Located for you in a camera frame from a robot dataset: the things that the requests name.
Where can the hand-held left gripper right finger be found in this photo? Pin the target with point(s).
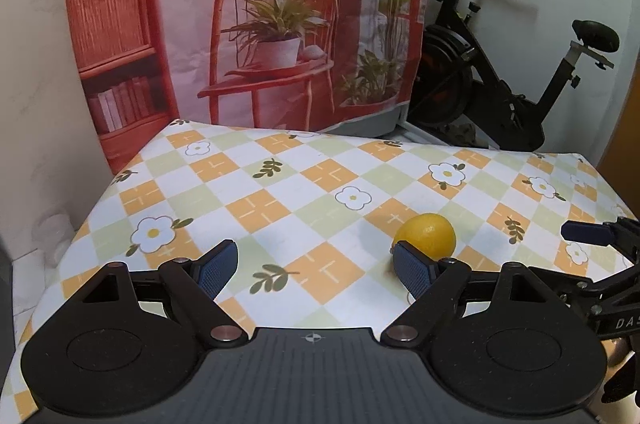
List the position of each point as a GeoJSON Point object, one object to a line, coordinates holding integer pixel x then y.
{"type": "Point", "coordinates": [412, 271]}

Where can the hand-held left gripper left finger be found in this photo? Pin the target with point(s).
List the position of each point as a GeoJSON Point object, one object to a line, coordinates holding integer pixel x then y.
{"type": "Point", "coordinates": [217, 269]}

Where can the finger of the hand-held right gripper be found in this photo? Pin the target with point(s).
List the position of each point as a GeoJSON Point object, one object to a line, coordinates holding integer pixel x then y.
{"type": "Point", "coordinates": [575, 286]}
{"type": "Point", "coordinates": [585, 231]}

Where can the yellow lemon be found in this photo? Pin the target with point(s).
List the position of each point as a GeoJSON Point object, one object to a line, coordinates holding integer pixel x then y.
{"type": "Point", "coordinates": [427, 234]}

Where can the person's right hand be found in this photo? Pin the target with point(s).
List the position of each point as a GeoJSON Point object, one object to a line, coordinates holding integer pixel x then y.
{"type": "Point", "coordinates": [625, 384]}

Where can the orange wooden door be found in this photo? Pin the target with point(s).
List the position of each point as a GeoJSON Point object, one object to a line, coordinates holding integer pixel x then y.
{"type": "Point", "coordinates": [622, 154]}

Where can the floral checkered tablecloth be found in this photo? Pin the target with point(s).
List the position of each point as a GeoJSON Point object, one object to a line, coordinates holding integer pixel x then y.
{"type": "Point", "coordinates": [300, 184]}

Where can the brown shoe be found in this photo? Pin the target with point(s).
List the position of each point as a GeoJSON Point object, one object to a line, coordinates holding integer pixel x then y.
{"type": "Point", "coordinates": [462, 134]}

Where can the black exercise bike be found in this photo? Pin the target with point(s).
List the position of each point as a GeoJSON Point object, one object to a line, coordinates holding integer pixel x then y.
{"type": "Point", "coordinates": [500, 99]}

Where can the wall poster with chair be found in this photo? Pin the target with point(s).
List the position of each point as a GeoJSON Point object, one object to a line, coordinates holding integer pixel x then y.
{"type": "Point", "coordinates": [225, 4]}

